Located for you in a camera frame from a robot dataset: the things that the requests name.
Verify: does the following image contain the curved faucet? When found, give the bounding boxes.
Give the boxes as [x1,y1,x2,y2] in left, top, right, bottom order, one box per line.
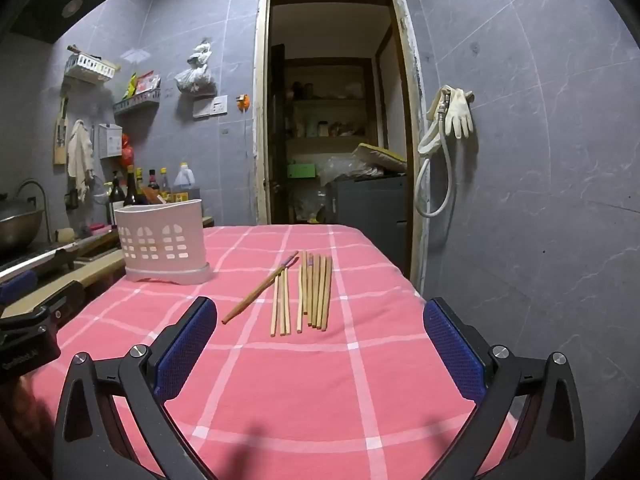
[14,178,52,242]

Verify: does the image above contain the wall socket panel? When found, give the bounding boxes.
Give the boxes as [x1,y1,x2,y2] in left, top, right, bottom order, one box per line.
[192,95,229,120]

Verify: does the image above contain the row of wooden chopsticks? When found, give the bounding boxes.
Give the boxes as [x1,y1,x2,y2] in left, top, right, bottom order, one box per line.
[270,250,334,337]

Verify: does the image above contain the hanging white towel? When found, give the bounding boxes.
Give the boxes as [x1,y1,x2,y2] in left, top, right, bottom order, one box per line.
[67,119,96,204]

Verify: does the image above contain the grey cabinet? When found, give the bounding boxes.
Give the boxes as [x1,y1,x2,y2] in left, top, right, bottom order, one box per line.
[325,174,409,275]

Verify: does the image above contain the large oil jug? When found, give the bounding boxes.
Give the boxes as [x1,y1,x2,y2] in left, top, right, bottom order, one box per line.
[172,161,201,205]

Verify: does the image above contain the metal wok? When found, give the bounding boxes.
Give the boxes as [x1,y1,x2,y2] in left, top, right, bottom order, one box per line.
[0,192,44,253]

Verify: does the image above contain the wooden door frame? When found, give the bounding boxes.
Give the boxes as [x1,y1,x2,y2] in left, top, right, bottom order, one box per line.
[252,0,431,292]

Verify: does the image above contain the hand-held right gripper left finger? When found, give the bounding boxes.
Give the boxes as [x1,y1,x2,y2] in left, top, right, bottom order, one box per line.
[52,296,218,480]

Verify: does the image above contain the hanging clear plastic bags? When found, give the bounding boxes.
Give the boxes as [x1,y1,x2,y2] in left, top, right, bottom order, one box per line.
[173,38,217,96]

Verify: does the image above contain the wooden storage shelf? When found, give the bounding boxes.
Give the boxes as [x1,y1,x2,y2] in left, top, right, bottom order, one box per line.
[284,57,377,155]

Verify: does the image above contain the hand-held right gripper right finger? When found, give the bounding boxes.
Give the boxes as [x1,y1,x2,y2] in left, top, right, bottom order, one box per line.
[423,297,587,480]

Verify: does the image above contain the wooden knife holder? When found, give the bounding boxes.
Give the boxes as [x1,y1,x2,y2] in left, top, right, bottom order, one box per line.
[53,94,69,166]

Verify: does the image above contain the crumpled clear plastic bag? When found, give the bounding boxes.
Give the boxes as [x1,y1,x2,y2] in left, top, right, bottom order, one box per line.
[319,155,386,187]

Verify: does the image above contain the dark bottle yellow label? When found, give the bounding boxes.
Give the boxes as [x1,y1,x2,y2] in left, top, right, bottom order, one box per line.
[123,165,146,207]

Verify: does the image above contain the dark bottle white label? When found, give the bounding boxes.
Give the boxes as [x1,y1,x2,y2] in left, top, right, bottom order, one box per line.
[106,170,126,226]

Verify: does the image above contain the flat cardboard box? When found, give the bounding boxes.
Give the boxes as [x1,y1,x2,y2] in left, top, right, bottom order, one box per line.
[352,143,409,174]

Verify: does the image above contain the pink plaid tablecloth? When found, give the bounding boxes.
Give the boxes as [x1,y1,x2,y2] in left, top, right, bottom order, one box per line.
[42,224,518,480]

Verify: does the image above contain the metal wall box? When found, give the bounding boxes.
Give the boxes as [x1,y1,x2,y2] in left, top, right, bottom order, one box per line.
[98,123,124,160]

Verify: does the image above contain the white wall basket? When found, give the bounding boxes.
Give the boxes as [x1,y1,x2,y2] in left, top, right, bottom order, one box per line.
[64,52,122,84]

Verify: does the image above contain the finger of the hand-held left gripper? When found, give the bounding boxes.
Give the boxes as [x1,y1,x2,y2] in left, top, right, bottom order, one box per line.
[0,281,85,332]
[0,269,40,305]

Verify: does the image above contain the wooden cutting board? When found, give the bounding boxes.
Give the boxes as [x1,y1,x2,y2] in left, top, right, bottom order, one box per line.
[74,227,121,262]

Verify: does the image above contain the grey wall rack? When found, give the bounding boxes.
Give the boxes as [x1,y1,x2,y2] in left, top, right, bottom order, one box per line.
[112,88,162,115]

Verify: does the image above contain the pale pink utensil holder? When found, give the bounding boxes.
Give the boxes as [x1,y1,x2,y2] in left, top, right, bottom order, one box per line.
[114,199,213,286]

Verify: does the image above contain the white hose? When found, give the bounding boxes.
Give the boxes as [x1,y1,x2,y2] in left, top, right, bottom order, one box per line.
[413,85,456,219]

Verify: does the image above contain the white rubber gloves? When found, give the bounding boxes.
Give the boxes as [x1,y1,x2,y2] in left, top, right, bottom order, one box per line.
[444,87,475,140]

